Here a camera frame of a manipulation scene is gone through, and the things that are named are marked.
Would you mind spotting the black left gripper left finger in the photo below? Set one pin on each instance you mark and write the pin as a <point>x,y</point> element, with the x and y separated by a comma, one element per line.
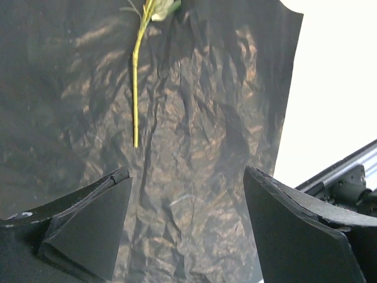
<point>72,239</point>

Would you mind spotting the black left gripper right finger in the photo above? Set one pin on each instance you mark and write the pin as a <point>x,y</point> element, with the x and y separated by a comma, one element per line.
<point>300,238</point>

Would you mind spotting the yellow flower stem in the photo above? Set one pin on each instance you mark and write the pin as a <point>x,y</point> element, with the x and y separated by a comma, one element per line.
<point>153,11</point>

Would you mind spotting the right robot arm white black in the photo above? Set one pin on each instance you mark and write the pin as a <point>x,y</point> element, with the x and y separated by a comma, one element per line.
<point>349,191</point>

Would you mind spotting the black wrapping paper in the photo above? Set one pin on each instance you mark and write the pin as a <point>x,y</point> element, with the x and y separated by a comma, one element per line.
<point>213,86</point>

